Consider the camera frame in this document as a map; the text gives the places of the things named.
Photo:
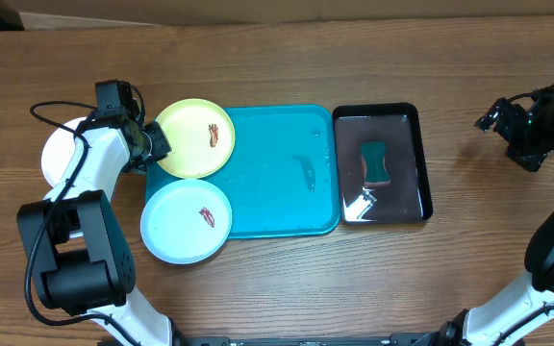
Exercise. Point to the black water tray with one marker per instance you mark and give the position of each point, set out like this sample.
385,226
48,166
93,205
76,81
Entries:
407,199

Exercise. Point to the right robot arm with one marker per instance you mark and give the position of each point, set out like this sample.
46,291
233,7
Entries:
528,301

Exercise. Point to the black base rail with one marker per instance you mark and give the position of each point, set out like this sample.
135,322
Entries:
405,339

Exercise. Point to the teal plastic tray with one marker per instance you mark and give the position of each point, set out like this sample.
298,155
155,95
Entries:
281,179

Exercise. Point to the white plate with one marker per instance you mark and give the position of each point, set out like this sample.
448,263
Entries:
56,155

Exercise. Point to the cardboard panel at back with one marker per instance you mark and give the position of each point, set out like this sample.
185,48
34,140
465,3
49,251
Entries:
199,12

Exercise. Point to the yellow-green plate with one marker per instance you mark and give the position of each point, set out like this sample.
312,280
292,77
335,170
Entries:
201,135

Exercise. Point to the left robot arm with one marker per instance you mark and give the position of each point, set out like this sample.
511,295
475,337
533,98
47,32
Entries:
80,266

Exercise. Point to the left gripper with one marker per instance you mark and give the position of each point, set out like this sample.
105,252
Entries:
162,145

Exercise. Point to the green scrubbing sponge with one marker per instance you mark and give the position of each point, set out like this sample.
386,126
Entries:
373,155

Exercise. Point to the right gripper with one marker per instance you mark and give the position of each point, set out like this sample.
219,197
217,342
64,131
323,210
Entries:
512,117

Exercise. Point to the light blue plate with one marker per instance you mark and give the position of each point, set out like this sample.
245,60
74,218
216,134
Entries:
186,222

